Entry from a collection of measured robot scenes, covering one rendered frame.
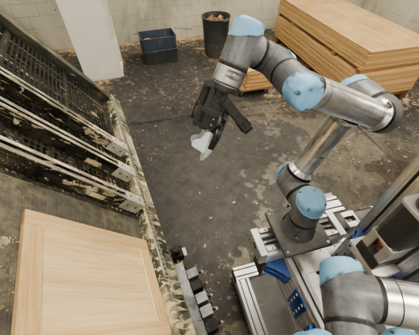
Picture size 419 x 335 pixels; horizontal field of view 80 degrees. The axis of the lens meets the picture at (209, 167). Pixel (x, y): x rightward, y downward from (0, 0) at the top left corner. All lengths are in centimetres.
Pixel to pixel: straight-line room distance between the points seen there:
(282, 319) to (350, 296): 145
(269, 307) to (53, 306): 138
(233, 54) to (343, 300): 52
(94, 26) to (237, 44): 383
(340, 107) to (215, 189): 203
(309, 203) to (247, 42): 64
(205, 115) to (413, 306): 53
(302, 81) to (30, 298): 85
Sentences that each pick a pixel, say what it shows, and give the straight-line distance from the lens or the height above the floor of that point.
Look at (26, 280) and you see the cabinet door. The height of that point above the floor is 135.
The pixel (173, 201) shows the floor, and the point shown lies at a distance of 253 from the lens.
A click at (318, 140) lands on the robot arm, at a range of 102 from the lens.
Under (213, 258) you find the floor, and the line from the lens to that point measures 223.
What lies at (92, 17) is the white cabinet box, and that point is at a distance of 435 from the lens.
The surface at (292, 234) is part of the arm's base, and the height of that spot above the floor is 107.
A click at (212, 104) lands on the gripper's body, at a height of 170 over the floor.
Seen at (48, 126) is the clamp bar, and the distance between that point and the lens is 135.
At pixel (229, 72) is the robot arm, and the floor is 178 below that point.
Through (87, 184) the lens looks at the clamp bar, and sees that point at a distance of 121.
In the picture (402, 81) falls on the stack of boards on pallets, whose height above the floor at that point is 31.
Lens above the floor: 206
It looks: 48 degrees down
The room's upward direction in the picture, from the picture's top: straight up
